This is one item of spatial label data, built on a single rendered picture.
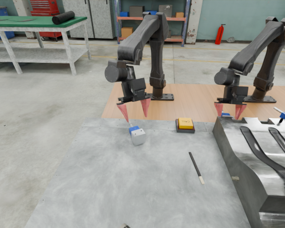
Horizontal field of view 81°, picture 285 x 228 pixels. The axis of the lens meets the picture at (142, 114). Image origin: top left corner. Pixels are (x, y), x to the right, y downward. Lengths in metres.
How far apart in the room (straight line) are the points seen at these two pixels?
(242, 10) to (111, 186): 6.08
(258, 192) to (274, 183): 0.04
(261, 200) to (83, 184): 0.52
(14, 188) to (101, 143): 1.22
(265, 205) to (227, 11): 5.88
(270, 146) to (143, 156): 0.46
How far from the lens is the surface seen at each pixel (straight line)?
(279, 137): 0.82
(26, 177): 1.88
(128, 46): 0.63
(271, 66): 1.09
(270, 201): 0.56
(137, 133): 0.69
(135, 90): 0.54
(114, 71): 0.56
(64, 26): 3.32
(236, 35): 6.41
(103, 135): 0.78
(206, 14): 6.07
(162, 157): 0.68
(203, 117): 0.92
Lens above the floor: 1.32
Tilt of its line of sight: 36 degrees down
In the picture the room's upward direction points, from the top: straight up
